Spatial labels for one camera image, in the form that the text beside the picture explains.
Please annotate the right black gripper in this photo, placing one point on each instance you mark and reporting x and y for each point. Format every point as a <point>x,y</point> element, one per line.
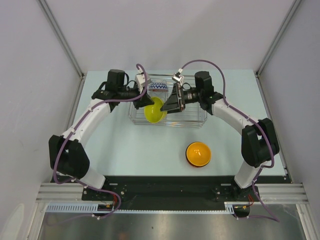
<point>173,104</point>

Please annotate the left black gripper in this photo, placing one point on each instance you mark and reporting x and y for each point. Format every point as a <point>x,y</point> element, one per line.
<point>146,101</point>

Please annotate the yellow green bowl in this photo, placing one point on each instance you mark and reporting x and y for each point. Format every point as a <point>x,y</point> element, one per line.
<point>153,113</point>

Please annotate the red patterned blue zigzag bowl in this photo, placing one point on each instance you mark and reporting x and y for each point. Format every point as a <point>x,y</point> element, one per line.
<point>158,86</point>

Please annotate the orange yellow bowl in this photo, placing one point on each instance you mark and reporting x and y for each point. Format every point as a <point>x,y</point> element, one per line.
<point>198,152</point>

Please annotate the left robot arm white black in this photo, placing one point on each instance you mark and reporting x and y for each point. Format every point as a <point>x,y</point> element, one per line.
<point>67,151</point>

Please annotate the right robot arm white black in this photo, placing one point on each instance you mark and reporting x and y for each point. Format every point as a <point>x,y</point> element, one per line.
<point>259,143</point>

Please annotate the orange bottom bowl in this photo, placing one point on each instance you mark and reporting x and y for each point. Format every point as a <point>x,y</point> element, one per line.
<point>198,165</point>

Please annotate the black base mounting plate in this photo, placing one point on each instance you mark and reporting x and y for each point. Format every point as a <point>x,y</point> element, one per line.
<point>183,193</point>

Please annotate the metal wire dish rack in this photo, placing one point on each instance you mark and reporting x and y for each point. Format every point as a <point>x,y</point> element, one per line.
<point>192,116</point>

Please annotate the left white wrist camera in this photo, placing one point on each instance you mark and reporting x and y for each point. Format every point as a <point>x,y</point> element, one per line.
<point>141,81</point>

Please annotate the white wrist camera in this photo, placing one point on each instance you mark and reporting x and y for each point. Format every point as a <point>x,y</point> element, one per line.
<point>141,81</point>
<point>178,78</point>

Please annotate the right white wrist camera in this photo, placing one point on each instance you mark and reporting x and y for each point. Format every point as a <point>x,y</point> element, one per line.
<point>178,78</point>

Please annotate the left aluminium corner post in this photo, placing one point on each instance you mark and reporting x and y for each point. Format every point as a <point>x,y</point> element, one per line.
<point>49,15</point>

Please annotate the aluminium corner post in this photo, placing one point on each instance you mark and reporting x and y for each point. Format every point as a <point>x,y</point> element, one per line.
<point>279,35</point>
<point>49,15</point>

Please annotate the white slotted cable duct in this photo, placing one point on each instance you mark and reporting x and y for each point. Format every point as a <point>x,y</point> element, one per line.
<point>94,208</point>

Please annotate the aluminium frame rail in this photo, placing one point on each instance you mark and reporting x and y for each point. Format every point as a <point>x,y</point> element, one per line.
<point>269,193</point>

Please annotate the right aluminium corner post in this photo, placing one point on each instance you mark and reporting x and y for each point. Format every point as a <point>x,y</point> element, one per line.
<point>279,35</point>

